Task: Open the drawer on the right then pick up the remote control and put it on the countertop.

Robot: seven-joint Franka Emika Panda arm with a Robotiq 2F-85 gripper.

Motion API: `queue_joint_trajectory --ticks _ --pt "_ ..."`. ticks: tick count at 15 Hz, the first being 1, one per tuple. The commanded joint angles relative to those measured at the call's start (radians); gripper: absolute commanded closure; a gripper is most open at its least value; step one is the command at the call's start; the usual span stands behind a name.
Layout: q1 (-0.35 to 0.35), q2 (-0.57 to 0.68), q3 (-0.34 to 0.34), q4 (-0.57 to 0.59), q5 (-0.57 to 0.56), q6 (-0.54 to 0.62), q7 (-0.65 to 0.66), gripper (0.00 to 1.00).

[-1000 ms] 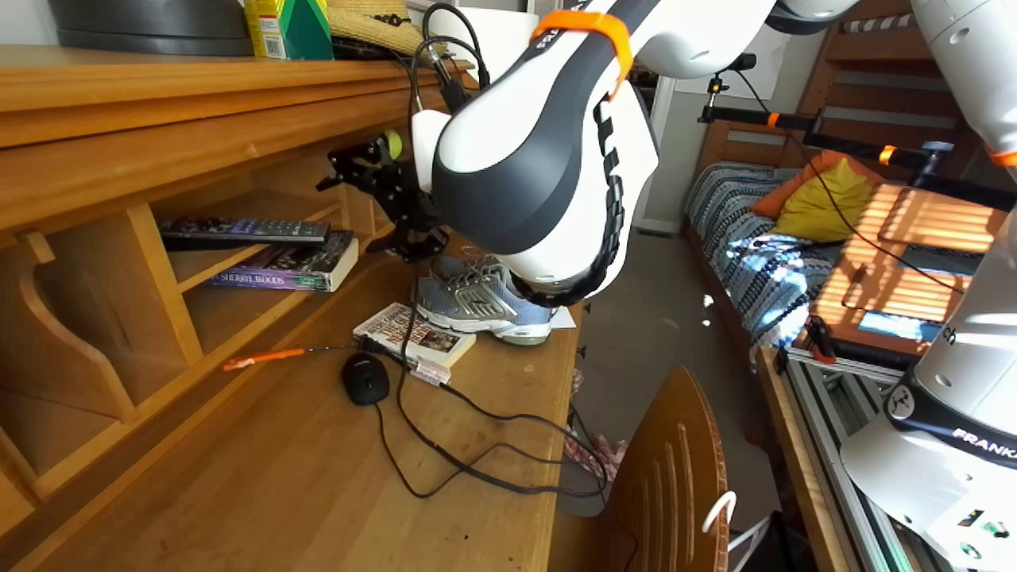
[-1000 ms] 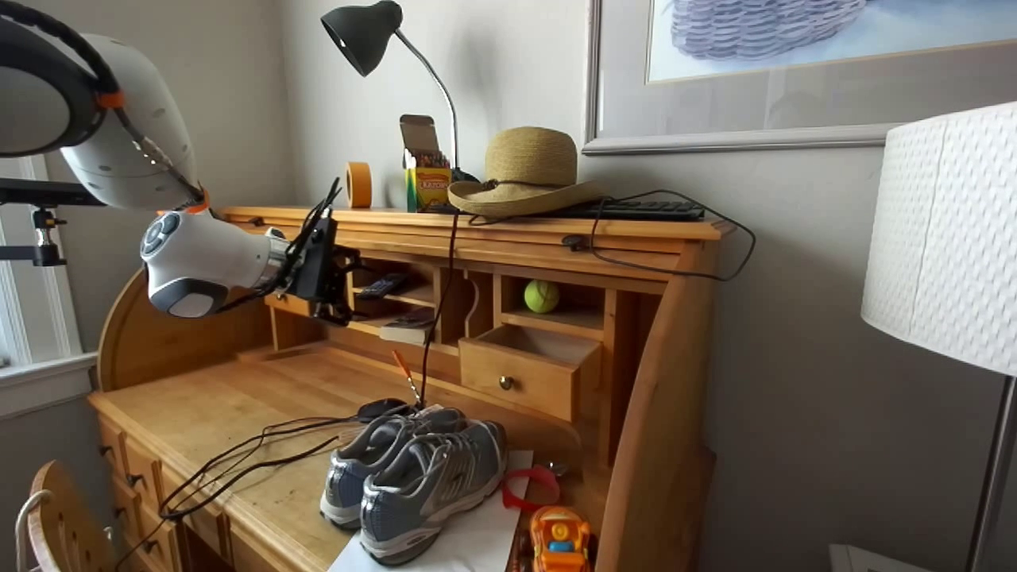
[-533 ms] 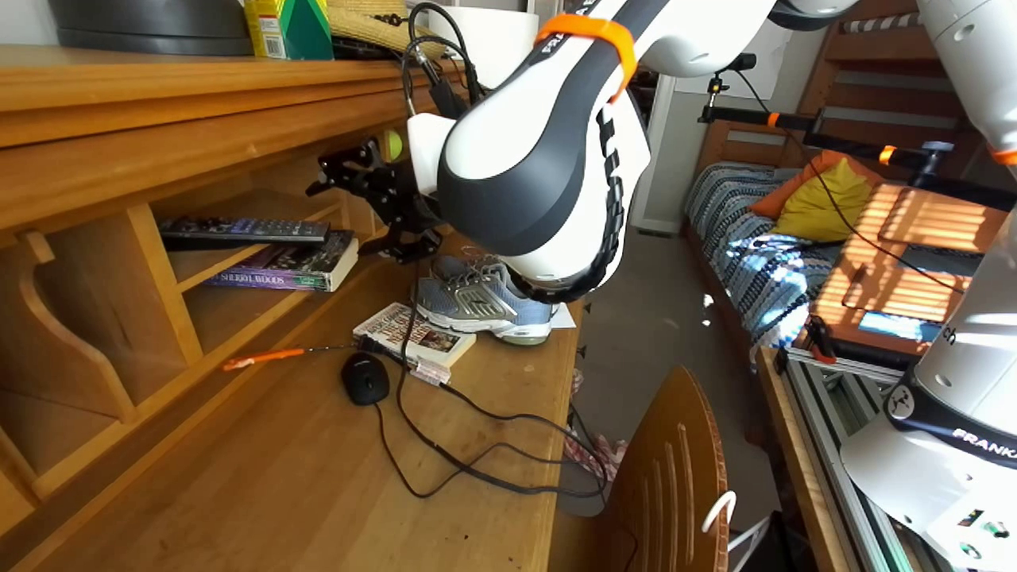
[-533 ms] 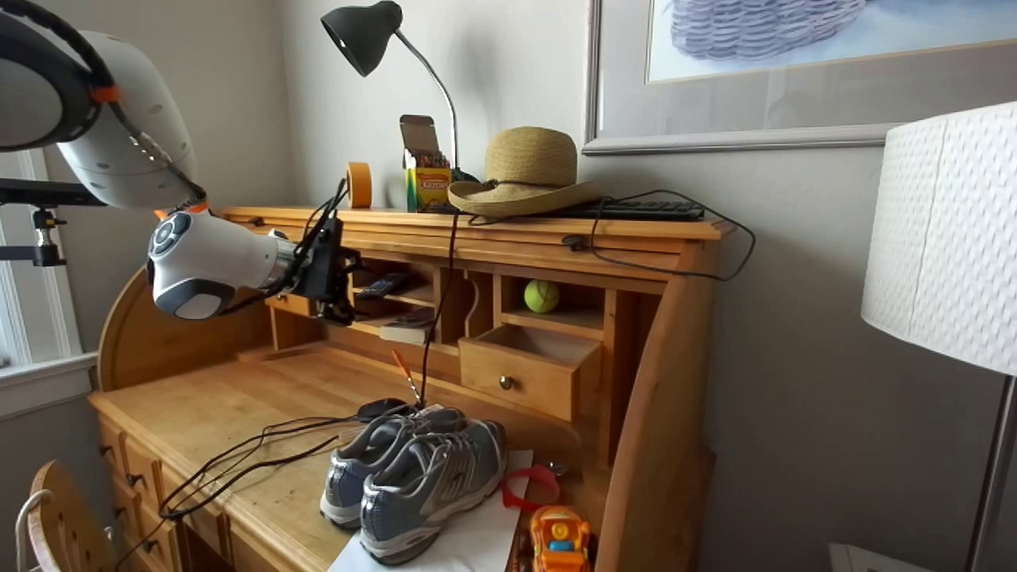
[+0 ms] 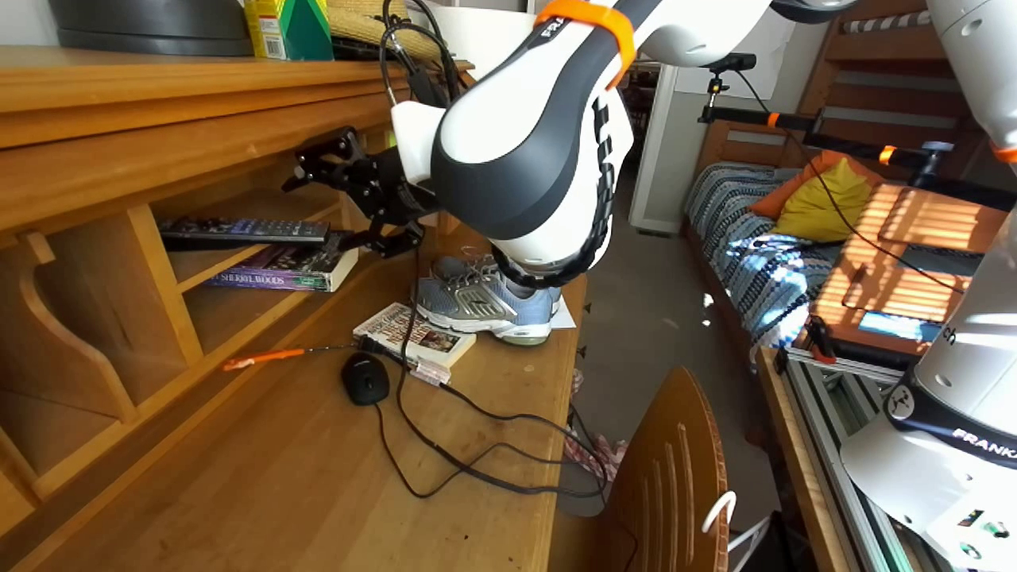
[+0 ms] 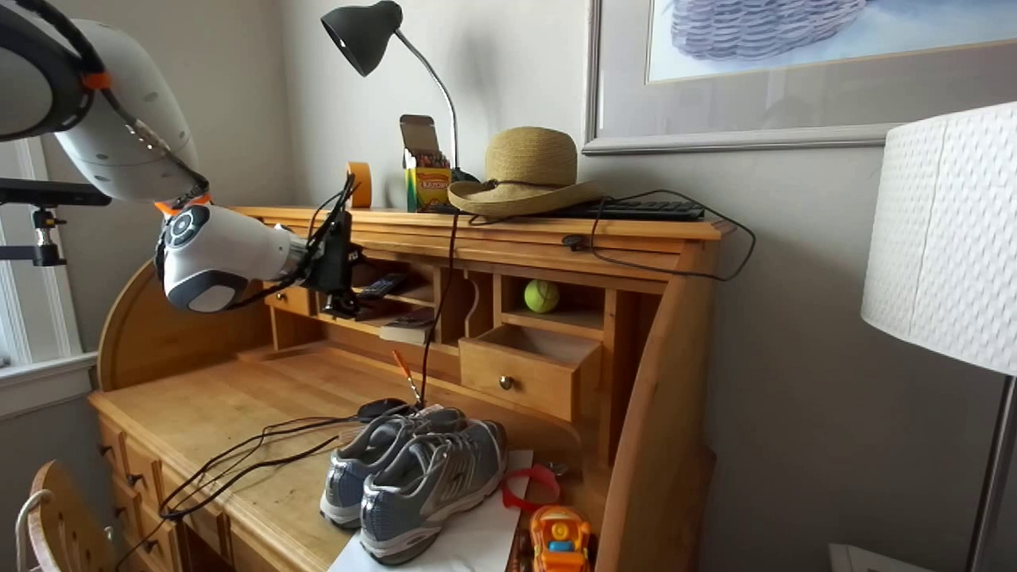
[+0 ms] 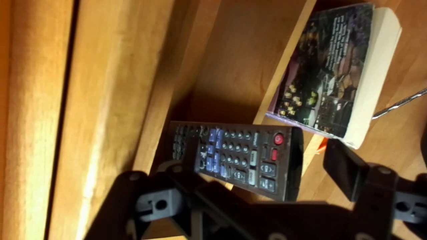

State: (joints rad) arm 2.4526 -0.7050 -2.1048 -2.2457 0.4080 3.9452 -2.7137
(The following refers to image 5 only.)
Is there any yellow green cardboard box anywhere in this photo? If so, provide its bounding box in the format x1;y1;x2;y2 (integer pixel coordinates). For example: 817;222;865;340
241;0;337;62

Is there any black camera stand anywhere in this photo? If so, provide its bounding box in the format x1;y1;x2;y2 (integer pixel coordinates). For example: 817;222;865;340
696;51;1017;209

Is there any blue grey sneaker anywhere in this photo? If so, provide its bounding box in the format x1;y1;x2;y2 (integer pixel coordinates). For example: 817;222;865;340
411;253;565;349

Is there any wooden bunk bed frame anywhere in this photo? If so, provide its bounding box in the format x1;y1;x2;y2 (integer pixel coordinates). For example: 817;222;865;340
696;0;1017;184

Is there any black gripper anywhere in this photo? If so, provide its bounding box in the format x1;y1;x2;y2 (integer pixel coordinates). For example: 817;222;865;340
283;123;439;259

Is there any bed with striped bedding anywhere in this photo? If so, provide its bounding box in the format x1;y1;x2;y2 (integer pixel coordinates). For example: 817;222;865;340
679;155;966;362

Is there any robot mounting table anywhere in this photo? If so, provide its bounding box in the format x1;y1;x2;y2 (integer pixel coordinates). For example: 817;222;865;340
752;344;957;572

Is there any straw hat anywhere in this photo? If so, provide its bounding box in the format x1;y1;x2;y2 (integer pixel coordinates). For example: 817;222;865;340
322;0;448;62

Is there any orange pen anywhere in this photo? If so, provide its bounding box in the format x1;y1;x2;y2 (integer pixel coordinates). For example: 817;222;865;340
218;344;312;376

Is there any white cord loop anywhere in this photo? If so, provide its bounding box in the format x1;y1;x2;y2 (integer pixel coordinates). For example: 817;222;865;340
696;490;775;572

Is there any black remote control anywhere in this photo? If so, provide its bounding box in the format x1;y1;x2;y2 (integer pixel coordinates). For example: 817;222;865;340
157;216;333;253

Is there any white paper sheet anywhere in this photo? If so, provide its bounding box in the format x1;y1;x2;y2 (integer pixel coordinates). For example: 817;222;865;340
548;298;582;335

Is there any brown slatted board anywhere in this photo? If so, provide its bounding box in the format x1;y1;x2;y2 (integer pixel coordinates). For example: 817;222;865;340
808;184;1010;359

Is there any wooden roll-top desk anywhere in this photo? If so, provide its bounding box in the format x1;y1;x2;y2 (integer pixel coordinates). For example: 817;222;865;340
0;44;591;572

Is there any black computer mouse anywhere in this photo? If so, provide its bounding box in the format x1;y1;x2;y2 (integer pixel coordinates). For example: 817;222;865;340
339;349;394;409

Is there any red patterned cloth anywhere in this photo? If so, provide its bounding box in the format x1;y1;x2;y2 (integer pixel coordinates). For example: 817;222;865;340
565;426;629;490

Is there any purple cover book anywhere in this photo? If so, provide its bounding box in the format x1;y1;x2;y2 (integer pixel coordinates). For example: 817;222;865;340
205;233;361;295

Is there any yellow orange pillow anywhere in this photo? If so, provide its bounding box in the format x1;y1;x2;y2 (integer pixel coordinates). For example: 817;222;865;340
752;149;883;245

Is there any black mouse cable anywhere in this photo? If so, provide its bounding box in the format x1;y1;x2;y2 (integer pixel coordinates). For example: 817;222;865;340
370;399;615;501

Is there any printed booklet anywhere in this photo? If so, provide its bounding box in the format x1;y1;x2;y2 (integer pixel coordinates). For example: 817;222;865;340
350;298;481;387

